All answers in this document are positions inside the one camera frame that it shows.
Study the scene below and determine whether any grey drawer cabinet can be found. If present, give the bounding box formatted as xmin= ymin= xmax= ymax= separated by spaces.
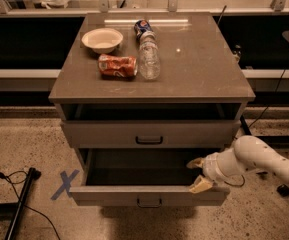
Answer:
xmin=48 ymin=11 xmax=256 ymax=158

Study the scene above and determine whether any black cable right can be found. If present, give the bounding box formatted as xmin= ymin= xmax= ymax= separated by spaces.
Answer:
xmin=223 ymin=68 xmax=287 ymax=188

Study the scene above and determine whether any black stand leg right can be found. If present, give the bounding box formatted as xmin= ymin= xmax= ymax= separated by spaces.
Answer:
xmin=240 ymin=115 xmax=252 ymax=135

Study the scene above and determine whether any blue pepsi can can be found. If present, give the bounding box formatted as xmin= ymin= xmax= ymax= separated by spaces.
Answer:
xmin=134 ymin=19 xmax=152 ymax=40

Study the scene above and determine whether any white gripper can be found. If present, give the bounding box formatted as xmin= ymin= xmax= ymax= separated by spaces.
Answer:
xmin=186 ymin=152 xmax=228 ymax=194

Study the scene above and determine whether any black chair leg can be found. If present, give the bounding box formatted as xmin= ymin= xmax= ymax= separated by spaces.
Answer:
xmin=277 ymin=184 xmax=289 ymax=197

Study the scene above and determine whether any black cable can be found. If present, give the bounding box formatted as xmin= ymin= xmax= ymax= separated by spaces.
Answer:
xmin=0 ymin=153 xmax=62 ymax=240
xmin=223 ymin=68 xmax=287 ymax=188

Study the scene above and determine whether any black stand leg left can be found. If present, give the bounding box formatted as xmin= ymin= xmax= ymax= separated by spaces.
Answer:
xmin=0 ymin=167 xmax=41 ymax=240

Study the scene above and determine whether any black cable left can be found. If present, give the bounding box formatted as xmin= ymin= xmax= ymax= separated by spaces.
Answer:
xmin=0 ymin=153 xmax=62 ymax=240

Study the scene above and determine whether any grey top drawer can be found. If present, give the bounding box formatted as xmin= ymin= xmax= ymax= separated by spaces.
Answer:
xmin=61 ymin=120 xmax=240 ymax=148

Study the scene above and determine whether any grey drawer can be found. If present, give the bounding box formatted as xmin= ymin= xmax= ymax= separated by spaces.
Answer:
xmin=70 ymin=149 xmax=230 ymax=208
xmin=61 ymin=120 xmax=240 ymax=148

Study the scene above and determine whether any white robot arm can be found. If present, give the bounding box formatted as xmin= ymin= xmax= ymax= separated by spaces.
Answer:
xmin=187 ymin=135 xmax=289 ymax=194

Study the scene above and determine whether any black stand leg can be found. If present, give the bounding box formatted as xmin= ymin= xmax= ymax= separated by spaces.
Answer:
xmin=0 ymin=167 xmax=41 ymax=240
xmin=240 ymin=115 xmax=252 ymax=135

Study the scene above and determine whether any clear plastic bottle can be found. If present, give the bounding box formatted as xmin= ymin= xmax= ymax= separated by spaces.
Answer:
xmin=139 ymin=31 xmax=160 ymax=80

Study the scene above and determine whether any crushed orange soda can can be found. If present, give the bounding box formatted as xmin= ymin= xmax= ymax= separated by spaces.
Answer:
xmin=98 ymin=54 xmax=137 ymax=78

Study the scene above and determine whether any white bowl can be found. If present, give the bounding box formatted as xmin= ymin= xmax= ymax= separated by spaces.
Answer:
xmin=81 ymin=28 xmax=123 ymax=54

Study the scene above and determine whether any blue tape cross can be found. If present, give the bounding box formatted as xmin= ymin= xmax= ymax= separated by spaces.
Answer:
xmin=51 ymin=169 xmax=79 ymax=200

